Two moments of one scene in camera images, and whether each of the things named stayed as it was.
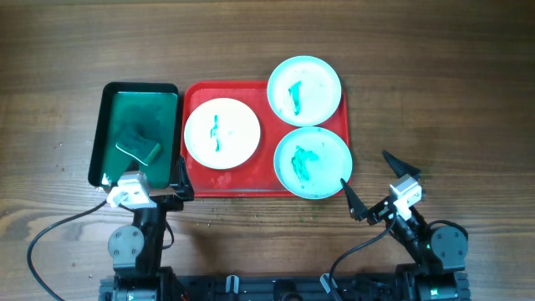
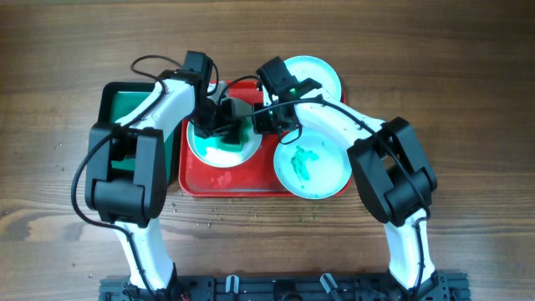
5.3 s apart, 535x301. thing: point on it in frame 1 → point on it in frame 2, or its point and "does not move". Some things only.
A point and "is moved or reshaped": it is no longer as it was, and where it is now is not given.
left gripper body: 169,202 → 214,119
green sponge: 136,145 is moved or reshaped
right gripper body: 378,212 → 267,120
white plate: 221,133 does not move
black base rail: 185,287 does not move
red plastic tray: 255,177 does not move
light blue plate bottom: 311,161 does not move
